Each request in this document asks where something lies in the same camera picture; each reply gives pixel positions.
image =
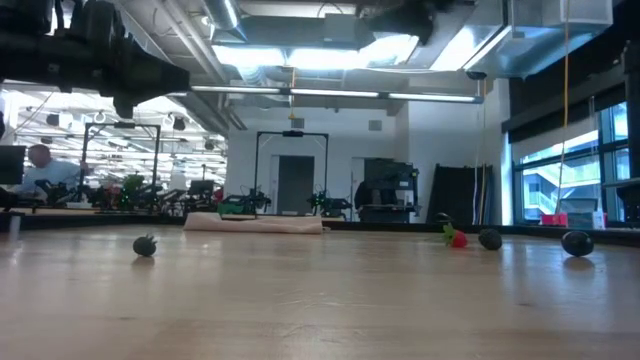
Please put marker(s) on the grey door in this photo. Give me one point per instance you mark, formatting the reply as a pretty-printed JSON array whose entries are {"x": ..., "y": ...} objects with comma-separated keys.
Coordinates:
[{"x": 295, "y": 185}]

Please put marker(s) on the dark round berry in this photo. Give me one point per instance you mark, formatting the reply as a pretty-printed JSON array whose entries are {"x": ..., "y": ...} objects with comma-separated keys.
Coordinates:
[{"x": 577, "y": 243}]

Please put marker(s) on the dark dome camera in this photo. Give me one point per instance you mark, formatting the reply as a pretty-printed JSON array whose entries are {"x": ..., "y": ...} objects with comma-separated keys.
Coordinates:
[{"x": 476, "y": 75}]

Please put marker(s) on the black table frame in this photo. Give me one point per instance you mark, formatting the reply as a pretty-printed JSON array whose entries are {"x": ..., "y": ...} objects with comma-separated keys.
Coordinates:
[{"x": 380, "y": 225}]

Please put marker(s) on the dark bumpy blackberry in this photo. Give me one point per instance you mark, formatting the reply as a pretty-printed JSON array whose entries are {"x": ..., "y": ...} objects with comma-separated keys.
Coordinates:
[{"x": 490, "y": 239}]

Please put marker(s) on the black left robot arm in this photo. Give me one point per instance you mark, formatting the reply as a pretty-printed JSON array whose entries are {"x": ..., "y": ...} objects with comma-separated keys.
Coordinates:
[{"x": 50, "y": 60}]

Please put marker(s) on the black metal pole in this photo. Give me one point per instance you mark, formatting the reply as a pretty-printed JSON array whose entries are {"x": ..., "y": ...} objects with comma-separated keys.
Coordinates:
[{"x": 634, "y": 125}]

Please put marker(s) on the black standing panel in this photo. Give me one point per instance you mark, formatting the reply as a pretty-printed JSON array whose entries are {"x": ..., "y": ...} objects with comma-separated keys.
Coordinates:
[{"x": 457, "y": 195}]

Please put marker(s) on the rectangular silver duct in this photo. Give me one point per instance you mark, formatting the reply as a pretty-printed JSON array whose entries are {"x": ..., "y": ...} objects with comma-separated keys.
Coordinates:
[{"x": 525, "y": 50}]

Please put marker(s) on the grey wall vent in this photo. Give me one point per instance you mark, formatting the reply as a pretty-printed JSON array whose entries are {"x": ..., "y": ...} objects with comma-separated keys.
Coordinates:
[
  {"x": 375, "y": 125},
  {"x": 298, "y": 123}
]

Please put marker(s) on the long fluorescent ceiling light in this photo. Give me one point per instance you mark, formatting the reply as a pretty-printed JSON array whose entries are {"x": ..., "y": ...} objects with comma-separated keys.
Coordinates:
[{"x": 335, "y": 93}]

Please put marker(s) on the round silver duct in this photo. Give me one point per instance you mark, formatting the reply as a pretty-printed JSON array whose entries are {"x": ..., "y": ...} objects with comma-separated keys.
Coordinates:
[{"x": 225, "y": 15}]

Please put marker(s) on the red box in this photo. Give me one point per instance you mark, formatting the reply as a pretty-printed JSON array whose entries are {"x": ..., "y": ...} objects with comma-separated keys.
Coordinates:
[{"x": 554, "y": 220}]

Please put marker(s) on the person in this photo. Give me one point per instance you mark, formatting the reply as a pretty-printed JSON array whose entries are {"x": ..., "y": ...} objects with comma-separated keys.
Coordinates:
[{"x": 50, "y": 172}]

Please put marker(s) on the black machine cart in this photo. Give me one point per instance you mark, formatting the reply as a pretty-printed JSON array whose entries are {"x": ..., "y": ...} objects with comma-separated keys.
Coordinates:
[{"x": 387, "y": 175}]

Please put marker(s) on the green background plant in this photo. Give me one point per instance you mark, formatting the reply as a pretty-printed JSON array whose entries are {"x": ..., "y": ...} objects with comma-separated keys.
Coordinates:
[{"x": 133, "y": 190}]

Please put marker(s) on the dark berry with calyx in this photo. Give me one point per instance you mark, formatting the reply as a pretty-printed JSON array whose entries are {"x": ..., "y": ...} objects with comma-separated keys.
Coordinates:
[{"x": 144, "y": 245}]

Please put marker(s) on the black background monitor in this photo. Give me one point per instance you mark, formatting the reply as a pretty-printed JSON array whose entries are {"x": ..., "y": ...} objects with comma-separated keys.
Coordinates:
[{"x": 11, "y": 165}]

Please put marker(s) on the small red strawberry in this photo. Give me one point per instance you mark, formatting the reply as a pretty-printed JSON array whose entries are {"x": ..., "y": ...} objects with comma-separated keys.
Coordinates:
[{"x": 457, "y": 240}]

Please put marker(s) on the black gantry frame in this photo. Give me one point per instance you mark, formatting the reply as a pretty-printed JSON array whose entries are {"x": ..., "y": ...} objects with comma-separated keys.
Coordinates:
[
  {"x": 292, "y": 133},
  {"x": 120, "y": 125}
]

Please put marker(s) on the large window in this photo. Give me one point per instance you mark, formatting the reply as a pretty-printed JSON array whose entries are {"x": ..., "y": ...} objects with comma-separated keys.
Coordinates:
[{"x": 560, "y": 175}]

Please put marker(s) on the green black background robot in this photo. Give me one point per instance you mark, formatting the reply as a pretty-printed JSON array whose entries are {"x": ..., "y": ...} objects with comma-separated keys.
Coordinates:
[
  {"x": 330, "y": 205},
  {"x": 242, "y": 205}
]

